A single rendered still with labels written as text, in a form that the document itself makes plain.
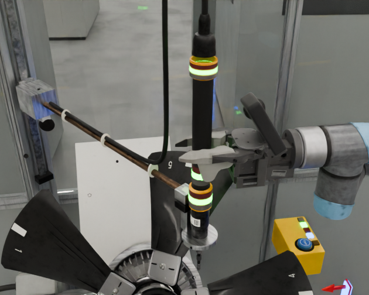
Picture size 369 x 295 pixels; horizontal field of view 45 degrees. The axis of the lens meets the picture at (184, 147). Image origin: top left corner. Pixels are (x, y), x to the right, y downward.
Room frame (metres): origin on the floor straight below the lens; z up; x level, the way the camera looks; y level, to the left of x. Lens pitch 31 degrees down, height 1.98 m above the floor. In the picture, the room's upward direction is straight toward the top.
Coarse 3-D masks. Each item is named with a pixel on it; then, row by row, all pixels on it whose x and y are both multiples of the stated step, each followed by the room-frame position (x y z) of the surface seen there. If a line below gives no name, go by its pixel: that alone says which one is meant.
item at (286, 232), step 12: (276, 228) 1.04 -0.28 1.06; (288, 228) 1.02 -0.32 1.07; (300, 228) 1.02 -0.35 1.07; (276, 240) 1.03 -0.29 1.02; (288, 240) 0.97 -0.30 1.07; (312, 240) 0.97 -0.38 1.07; (300, 252) 0.92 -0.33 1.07; (312, 252) 0.92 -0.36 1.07; (324, 252) 0.93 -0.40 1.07; (312, 264) 0.92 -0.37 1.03
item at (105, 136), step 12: (204, 0) 0.65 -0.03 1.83; (204, 12) 0.65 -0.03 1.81; (168, 72) 0.71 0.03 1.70; (168, 84) 0.71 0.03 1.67; (168, 96) 0.71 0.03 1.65; (60, 108) 1.00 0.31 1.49; (168, 108) 0.71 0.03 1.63; (168, 120) 0.71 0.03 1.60; (96, 132) 0.89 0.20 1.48; (168, 132) 0.72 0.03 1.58; (120, 144) 0.83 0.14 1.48; (156, 168) 0.75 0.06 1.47
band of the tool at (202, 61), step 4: (192, 56) 0.66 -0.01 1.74; (192, 60) 0.64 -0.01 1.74; (196, 60) 0.67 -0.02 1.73; (200, 60) 0.67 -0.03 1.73; (204, 60) 0.67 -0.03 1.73; (212, 60) 0.67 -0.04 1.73; (216, 60) 0.64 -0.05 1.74; (196, 64) 0.63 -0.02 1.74; (200, 64) 0.63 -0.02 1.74; (204, 64) 0.63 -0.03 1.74; (208, 64) 0.63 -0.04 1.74; (212, 64) 0.63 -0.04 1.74; (216, 72) 0.64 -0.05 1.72; (200, 80) 0.63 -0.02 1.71; (204, 80) 0.63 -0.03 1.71
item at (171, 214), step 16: (176, 160) 0.86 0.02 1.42; (176, 176) 0.83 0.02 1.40; (224, 176) 0.79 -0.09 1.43; (160, 192) 0.82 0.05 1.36; (224, 192) 0.77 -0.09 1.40; (160, 208) 0.80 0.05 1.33; (176, 208) 0.77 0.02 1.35; (160, 224) 0.77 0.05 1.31; (176, 224) 0.74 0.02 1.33; (160, 240) 0.74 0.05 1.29; (176, 240) 0.72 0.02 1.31
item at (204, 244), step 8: (184, 184) 0.69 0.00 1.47; (176, 192) 0.68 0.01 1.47; (184, 192) 0.67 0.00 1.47; (176, 200) 0.67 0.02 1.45; (184, 200) 0.66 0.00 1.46; (184, 208) 0.65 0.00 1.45; (184, 216) 0.66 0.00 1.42; (184, 224) 0.66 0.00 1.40; (184, 232) 0.65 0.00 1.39; (208, 232) 0.65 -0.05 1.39; (216, 232) 0.65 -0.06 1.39; (184, 240) 0.63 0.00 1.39; (192, 240) 0.63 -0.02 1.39; (200, 240) 0.63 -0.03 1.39; (208, 240) 0.63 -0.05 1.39; (216, 240) 0.64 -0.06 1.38; (192, 248) 0.62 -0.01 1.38; (200, 248) 0.62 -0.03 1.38; (208, 248) 0.62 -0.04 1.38
